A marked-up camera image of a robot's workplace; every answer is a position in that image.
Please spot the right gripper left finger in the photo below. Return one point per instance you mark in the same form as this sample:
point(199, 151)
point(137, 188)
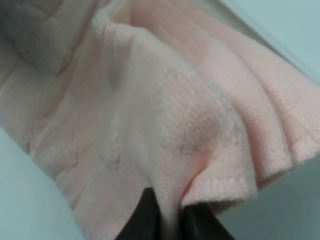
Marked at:
point(145, 221)

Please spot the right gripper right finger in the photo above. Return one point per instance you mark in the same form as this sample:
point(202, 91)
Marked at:
point(199, 223)

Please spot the pink towel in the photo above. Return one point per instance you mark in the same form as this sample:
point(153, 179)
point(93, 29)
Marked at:
point(109, 97)

